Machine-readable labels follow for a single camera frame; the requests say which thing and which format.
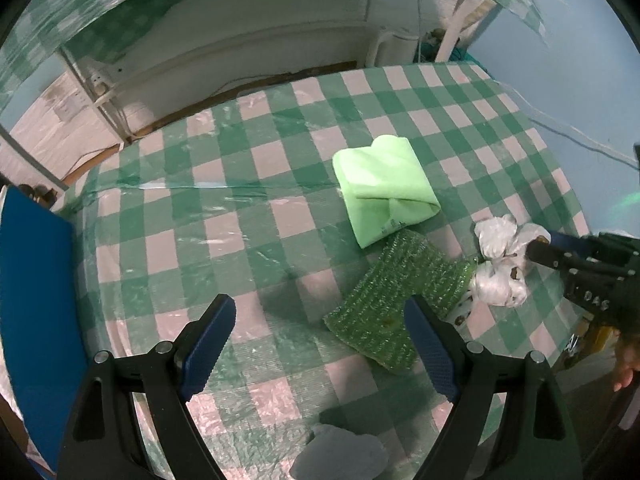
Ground white cable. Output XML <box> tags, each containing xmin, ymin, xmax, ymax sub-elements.
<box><xmin>500</xmin><ymin>85</ymin><xmax>638</xmax><ymax>166</ymax></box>

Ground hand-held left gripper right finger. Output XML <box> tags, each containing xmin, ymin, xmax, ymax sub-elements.
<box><xmin>403</xmin><ymin>295</ymin><xmax>583</xmax><ymax>480</ymax></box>

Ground person's right hand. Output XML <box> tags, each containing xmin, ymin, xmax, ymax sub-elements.
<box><xmin>612</xmin><ymin>364</ymin><xmax>640</xmax><ymax>394</ymax></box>

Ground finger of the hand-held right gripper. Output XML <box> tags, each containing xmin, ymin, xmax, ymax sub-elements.
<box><xmin>527</xmin><ymin>239</ymin><xmax>577</xmax><ymax>272</ymax></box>
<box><xmin>550</xmin><ymin>231</ymin><xmax>601</xmax><ymax>255</ymax></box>

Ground clear bubble wrap sheet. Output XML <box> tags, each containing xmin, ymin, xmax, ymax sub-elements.
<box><xmin>322</xmin><ymin>229</ymin><xmax>478</xmax><ymax>375</ymax></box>

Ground grey cloth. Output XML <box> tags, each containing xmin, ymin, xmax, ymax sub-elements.
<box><xmin>289</xmin><ymin>424</ymin><xmax>390</xmax><ymax>480</ymax></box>

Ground cardboard box with blue tape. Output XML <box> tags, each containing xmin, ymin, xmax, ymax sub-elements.
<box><xmin>0</xmin><ymin>185</ymin><xmax>88</xmax><ymax>476</ymax></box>

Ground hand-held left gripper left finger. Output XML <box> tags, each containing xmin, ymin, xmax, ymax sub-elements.
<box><xmin>59</xmin><ymin>294</ymin><xmax>237</xmax><ymax>480</ymax></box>

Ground white metal table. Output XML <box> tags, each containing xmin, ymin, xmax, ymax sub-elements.
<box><xmin>0</xmin><ymin>0</ymin><xmax>501</xmax><ymax>193</ymax></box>

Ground teal cloth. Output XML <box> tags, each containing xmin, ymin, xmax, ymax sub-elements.
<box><xmin>420</xmin><ymin>42</ymin><xmax>475</xmax><ymax>64</ymax></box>

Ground light green cloth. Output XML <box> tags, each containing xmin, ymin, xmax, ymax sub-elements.
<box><xmin>332</xmin><ymin>134</ymin><xmax>442</xmax><ymax>250</ymax></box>

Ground white plastic bag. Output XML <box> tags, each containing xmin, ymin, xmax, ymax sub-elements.
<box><xmin>467</xmin><ymin>214</ymin><xmax>553</xmax><ymax>308</ymax></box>

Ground white black patterned cloth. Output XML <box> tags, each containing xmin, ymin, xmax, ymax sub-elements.
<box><xmin>447</xmin><ymin>287</ymin><xmax>476</xmax><ymax>326</ymax></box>

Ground white wall socket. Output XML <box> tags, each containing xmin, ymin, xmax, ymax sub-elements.
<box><xmin>54</xmin><ymin>97</ymin><xmax>83</xmax><ymax>122</ymax></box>

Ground green checkered plastic tablecloth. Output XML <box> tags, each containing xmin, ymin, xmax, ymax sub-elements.
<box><xmin>60</xmin><ymin>62</ymin><xmax>591</xmax><ymax>480</ymax></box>

